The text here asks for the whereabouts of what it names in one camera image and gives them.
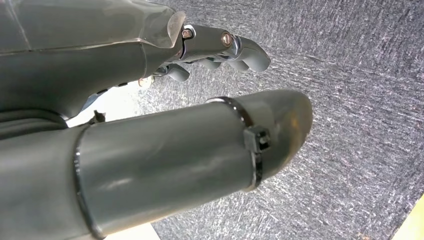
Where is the black cable tie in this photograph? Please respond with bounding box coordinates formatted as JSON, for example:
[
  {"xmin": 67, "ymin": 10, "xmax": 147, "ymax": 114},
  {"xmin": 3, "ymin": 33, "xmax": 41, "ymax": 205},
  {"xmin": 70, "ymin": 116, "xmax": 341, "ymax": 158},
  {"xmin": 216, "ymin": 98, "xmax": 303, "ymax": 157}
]
[
  {"xmin": 205, "ymin": 96, "xmax": 272, "ymax": 192},
  {"xmin": 72, "ymin": 110, "xmax": 108, "ymax": 240}
]

